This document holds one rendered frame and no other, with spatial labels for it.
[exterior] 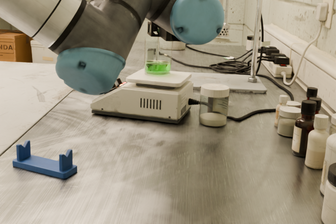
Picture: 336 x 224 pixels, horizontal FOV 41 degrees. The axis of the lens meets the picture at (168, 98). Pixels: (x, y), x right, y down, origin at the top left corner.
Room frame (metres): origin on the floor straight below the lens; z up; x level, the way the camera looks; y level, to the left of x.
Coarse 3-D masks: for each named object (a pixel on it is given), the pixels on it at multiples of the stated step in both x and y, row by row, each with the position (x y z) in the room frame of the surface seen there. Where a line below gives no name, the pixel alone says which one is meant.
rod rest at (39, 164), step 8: (16, 144) 0.64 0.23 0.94; (24, 144) 0.66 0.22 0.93; (16, 152) 0.64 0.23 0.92; (24, 152) 0.65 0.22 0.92; (16, 160) 0.64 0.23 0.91; (24, 160) 0.64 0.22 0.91; (32, 160) 0.64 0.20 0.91; (40, 160) 0.64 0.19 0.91; (48, 160) 0.65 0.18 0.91; (56, 160) 0.65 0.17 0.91; (64, 160) 0.61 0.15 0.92; (24, 168) 0.63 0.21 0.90; (32, 168) 0.62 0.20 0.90; (40, 168) 0.62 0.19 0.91; (48, 168) 0.62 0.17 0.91; (56, 168) 0.62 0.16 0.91; (64, 168) 0.61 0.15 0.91; (72, 168) 0.62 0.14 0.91; (56, 176) 0.61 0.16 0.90; (64, 176) 0.60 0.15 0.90
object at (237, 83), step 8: (192, 72) 1.39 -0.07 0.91; (200, 72) 1.40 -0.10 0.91; (192, 80) 1.27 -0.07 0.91; (200, 80) 1.28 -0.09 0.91; (208, 80) 1.28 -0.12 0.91; (216, 80) 1.29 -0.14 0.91; (224, 80) 1.29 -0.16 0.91; (232, 80) 1.30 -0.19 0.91; (240, 80) 1.30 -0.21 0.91; (200, 88) 1.20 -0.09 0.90; (232, 88) 1.20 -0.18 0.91; (240, 88) 1.20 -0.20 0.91; (248, 88) 1.20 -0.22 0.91; (256, 88) 1.20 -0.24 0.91; (264, 88) 1.21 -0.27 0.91
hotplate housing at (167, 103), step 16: (112, 96) 0.92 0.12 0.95; (128, 96) 0.91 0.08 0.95; (144, 96) 0.90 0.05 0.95; (160, 96) 0.89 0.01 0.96; (176, 96) 0.88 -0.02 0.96; (96, 112) 0.93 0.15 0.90; (112, 112) 0.92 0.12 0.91; (128, 112) 0.91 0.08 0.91; (144, 112) 0.90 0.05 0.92; (160, 112) 0.89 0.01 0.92; (176, 112) 0.88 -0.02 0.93
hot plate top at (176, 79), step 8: (136, 72) 0.97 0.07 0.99; (176, 72) 0.99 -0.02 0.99; (184, 72) 1.00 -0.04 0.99; (128, 80) 0.91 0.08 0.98; (136, 80) 0.91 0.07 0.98; (144, 80) 0.90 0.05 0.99; (152, 80) 0.90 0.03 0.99; (160, 80) 0.90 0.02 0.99; (168, 80) 0.91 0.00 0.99; (176, 80) 0.91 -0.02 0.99; (184, 80) 0.92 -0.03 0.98
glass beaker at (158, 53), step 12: (144, 36) 0.98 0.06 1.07; (144, 48) 0.96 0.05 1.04; (156, 48) 0.94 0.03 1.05; (168, 48) 0.95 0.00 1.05; (144, 60) 0.96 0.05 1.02; (156, 60) 0.94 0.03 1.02; (168, 60) 0.95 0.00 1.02; (144, 72) 0.96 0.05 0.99; (156, 72) 0.94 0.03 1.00; (168, 72) 0.96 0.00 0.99
